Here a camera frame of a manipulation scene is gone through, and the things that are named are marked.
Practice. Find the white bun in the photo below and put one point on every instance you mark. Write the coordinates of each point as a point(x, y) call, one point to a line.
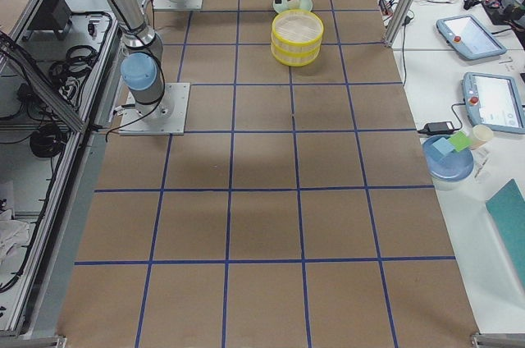
point(293, 4)

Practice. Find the yellow top steamer layer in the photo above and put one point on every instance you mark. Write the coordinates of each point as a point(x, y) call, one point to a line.
point(297, 30)

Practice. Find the yellow steamer layer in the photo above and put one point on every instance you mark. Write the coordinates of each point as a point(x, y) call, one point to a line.
point(297, 30)
point(294, 59)

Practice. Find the yellow bottom steamer layer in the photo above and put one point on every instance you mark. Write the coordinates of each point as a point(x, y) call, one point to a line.
point(294, 59)

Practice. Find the light green plate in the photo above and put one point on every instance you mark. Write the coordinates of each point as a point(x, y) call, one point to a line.
point(306, 5)

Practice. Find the far teach pendant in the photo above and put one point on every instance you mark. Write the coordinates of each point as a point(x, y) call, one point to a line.
point(469, 38)

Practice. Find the teach pendant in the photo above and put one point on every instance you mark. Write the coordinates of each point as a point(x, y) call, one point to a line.
point(469, 38)
point(493, 101)

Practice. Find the black power adapter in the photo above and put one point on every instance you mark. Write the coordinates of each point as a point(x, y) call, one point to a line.
point(437, 128)

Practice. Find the blue sponge block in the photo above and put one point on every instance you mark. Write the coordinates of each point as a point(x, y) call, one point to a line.
point(443, 147)

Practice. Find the black monitor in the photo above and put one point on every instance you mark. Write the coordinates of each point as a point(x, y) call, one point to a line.
point(52, 15)

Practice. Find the green sponge block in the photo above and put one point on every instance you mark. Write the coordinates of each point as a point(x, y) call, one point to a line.
point(459, 141)

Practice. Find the near teach pendant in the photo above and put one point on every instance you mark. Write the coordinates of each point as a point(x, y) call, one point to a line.
point(493, 101)

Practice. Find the blue plate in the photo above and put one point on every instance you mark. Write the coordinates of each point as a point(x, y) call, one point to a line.
point(453, 167)

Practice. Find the beige cup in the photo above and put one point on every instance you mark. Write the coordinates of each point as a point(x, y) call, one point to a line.
point(480, 135)

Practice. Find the teal board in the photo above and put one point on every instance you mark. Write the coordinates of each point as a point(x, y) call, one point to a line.
point(506, 208)

